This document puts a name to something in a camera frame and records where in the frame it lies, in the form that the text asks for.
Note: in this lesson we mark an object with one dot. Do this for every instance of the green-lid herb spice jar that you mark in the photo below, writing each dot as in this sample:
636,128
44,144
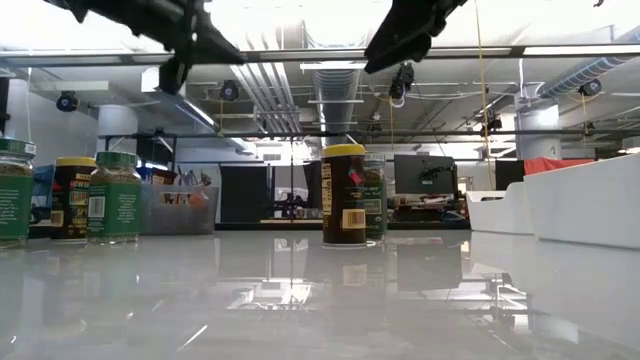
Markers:
15,205
376,200
115,205

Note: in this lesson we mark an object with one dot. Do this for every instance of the blue fabric cover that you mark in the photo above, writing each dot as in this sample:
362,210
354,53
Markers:
44,185

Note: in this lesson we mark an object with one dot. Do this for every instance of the silver ventilation duct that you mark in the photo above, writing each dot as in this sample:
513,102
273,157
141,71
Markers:
336,100

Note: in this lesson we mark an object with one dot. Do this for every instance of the black aluminium rig frame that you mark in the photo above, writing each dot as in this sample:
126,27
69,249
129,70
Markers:
320,55

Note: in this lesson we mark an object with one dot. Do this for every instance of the dark grey hanging cloth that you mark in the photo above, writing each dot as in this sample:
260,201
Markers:
311,185

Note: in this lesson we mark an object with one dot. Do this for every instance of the black cabinet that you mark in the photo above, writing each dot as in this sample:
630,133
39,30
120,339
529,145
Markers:
509,176

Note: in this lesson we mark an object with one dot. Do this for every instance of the grey translucent plastic bin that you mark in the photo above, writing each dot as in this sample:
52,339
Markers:
180,217

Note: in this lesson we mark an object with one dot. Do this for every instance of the white round pillar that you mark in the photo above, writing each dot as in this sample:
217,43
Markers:
539,135
117,130

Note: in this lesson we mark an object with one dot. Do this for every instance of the yellow-lid dark spice jar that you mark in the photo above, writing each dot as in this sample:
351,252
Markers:
345,200
70,200

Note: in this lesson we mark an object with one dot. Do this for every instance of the striped flexible duct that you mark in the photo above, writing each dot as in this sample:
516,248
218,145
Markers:
580,76

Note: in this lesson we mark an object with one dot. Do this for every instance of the ceiling light fixture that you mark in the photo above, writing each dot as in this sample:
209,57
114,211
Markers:
336,66

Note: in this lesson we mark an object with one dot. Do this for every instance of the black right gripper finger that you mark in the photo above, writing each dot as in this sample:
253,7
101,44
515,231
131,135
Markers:
400,35

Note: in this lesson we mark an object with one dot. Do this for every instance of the distant wooden bench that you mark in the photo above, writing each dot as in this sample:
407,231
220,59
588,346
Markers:
290,221

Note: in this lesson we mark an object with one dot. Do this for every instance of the black distant frame rail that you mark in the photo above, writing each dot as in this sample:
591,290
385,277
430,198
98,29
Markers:
300,134

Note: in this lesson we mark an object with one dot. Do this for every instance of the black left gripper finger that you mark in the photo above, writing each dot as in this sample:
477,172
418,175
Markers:
173,75
215,50

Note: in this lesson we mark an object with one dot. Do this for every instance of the white plastic bin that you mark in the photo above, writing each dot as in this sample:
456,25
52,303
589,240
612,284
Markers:
500,215
585,205

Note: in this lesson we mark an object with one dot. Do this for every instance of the orange-red cloth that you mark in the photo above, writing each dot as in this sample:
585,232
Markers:
555,166

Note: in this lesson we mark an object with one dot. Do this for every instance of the black monitor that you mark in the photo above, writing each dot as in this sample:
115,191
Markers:
420,175

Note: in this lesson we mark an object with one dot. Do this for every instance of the white ceiling air unit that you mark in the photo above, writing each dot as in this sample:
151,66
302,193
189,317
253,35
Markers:
160,80

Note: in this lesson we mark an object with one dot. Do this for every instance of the black partition panel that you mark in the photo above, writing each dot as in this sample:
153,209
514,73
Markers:
245,195

